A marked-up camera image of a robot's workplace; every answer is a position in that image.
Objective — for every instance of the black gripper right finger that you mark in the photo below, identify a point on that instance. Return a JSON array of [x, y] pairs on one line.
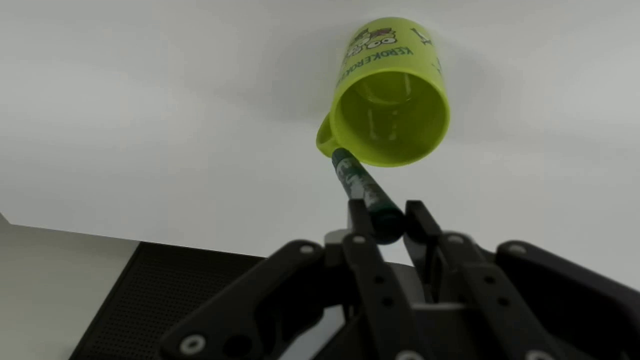
[[423, 232]]

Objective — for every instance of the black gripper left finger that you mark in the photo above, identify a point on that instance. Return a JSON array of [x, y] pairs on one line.
[[360, 221]]

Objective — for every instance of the dark green marker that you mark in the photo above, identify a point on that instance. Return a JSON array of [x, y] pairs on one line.
[[360, 185]]

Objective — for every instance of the lime green mug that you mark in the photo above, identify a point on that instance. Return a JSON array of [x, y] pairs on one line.
[[390, 103]]

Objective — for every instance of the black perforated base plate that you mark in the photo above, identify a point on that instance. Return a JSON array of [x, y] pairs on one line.
[[157, 289]]

